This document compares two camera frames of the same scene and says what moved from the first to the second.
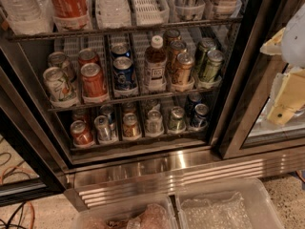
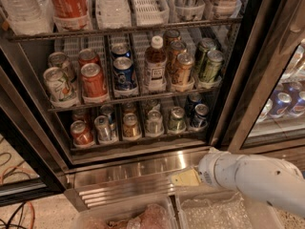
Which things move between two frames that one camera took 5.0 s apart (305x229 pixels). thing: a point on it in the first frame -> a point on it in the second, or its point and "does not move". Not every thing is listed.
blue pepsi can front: [124, 76] does not move
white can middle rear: [58, 59] does not move
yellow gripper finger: [274, 46] -> [216, 168]
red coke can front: [92, 81] does not move
